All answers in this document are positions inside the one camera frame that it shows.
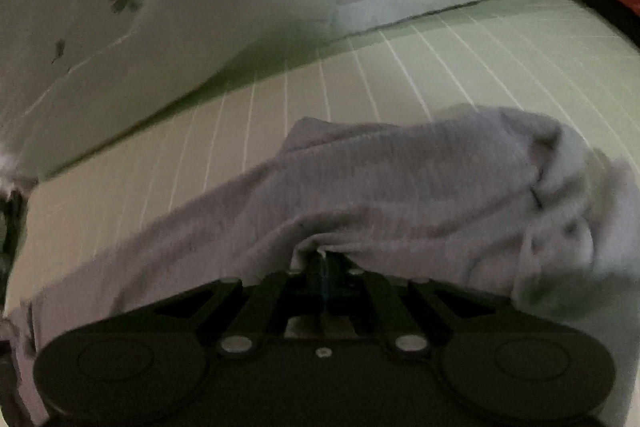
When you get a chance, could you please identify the grey pants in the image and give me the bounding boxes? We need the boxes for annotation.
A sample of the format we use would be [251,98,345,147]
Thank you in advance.
[10,103,640,427]

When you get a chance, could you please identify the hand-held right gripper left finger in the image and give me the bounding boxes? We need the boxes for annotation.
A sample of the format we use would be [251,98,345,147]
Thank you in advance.
[150,257,326,354]

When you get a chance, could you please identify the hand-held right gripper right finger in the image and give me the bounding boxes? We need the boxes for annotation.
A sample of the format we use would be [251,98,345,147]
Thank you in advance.
[325,257,507,354]

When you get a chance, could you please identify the green grid mat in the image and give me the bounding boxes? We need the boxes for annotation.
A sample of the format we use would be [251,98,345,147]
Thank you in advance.
[0,0,640,324]

